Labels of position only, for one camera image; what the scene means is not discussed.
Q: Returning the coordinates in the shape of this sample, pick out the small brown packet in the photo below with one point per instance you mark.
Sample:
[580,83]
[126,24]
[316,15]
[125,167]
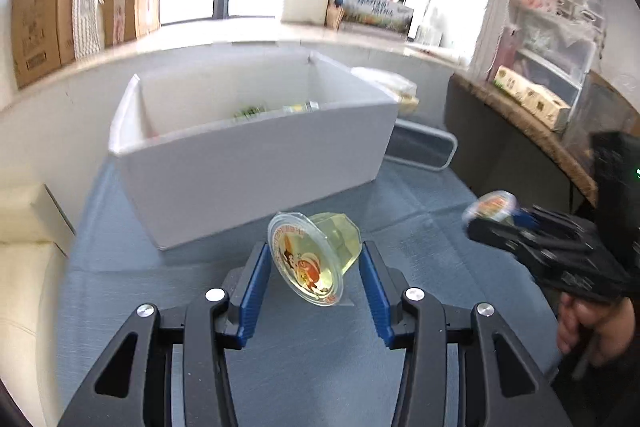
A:
[333,12]

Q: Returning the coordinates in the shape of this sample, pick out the green snack packet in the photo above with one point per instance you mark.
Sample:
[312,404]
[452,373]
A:
[247,111]

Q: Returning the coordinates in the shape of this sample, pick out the white foam box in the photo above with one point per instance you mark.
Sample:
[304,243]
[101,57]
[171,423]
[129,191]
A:
[305,2]

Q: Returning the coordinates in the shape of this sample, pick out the cream leather sofa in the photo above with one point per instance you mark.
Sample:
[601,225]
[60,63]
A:
[25,307]

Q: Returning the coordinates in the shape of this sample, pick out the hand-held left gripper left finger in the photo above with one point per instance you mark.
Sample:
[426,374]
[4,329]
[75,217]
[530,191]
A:
[252,297]

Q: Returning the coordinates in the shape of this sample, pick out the white storage box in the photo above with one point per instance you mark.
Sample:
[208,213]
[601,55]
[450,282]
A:
[250,177]

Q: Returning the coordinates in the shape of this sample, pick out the printed tissue carton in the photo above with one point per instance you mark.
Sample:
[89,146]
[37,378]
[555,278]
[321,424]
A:
[532,97]

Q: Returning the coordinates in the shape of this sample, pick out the blue grey table cloth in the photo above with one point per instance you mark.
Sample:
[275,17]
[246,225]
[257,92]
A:
[125,282]

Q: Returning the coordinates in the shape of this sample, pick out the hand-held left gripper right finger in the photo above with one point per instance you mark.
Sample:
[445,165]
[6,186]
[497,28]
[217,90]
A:
[376,294]

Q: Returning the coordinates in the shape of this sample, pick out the person's right hand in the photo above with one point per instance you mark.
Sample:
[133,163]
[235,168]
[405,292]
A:
[612,332]

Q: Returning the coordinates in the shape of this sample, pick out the pile of jelly cups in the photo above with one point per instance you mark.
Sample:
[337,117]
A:
[300,108]

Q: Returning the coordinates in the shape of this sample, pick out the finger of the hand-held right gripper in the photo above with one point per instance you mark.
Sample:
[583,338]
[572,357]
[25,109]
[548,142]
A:
[505,242]
[547,221]

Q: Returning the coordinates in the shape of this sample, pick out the tall cardboard box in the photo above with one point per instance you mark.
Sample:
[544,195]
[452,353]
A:
[37,22]

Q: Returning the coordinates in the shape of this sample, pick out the yellow tissue pack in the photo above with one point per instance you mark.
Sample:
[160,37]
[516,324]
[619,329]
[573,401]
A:
[390,84]

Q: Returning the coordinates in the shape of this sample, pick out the polka dot paper bag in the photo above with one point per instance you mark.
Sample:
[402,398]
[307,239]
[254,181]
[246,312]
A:
[86,2]

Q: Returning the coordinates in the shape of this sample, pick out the printed gift box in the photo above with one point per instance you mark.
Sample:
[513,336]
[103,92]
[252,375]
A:
[377,14]

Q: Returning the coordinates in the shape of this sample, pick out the yellow jelly cup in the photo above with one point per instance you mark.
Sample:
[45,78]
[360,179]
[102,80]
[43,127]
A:
[492,204]
[310,267]

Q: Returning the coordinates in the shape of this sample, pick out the brown top counter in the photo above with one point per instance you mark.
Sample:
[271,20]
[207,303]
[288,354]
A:
[545,139]

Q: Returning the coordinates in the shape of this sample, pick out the clear plastic drawer unit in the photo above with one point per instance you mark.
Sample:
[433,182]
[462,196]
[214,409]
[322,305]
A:
[550,52]

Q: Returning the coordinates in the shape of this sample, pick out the white tray with dark inside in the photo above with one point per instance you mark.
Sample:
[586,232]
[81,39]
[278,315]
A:
[420,144]

